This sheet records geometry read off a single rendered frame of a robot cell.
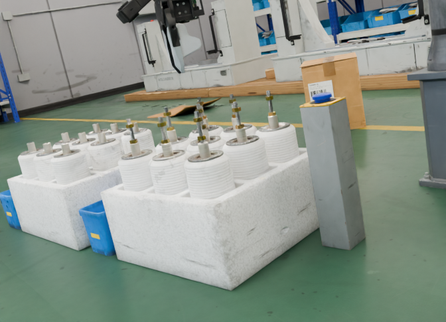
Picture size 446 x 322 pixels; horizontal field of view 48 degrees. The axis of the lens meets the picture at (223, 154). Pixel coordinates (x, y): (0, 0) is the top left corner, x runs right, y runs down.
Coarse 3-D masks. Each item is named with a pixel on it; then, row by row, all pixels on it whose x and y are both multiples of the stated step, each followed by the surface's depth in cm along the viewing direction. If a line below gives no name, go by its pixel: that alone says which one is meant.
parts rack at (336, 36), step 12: (324, 0) 659; (360, 0) 678; (264, 12) 750; (336, 12) 651; (360, 12) 685; (336, 24) 653; (396, 24) 588; (408, 24) 574; (336, 36) 657; (348, 36) 643; (360, 36) 629; (264, 48) 773; (276, 48) 752
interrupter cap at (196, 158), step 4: (212, 152) 106; (216, 152) 105; (220, 152) 104; (192, 156) 106; (196, 156) 105; (212, 156) 102; (216, 156) 101; (220, 156) 102; (188, 160) 103; (192, 160) 102; (196, 160) 101; (200, 160) 101; (204, 160) 100; (208, 160) 100
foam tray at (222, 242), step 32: (128, 192) 117; (256, 192) 104; (288, 192) 112; (128, 224) 118; (160, 224) 109; (192, 224) 101; (224, 224) 97; (256, 224) 104; (288, 224) 112; (128, 256) 122; (160, 256) 112; (192, 256) 104; (224, 256) 98; (256, 256) 104; (224, 288) 100
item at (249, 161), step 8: (248, 144) 108; (256, 144) 109; (264, 144) 111; (224, 152) 111; (232, 152) 109; (240, 152) 108; (248, 152) 108; (256, 152) 109; (264, 152) 111; (232, 160) 109; (240, 160) 108; (248, 160) 108; (256, 160) 109; (264, 160) 110; (232, 168) 110; (240, 168) 109; (248, 168) 109; (256, 168) 109; (264, 168) 110; (240, 176) 109; (248, 176) 109; (256, 176) 109
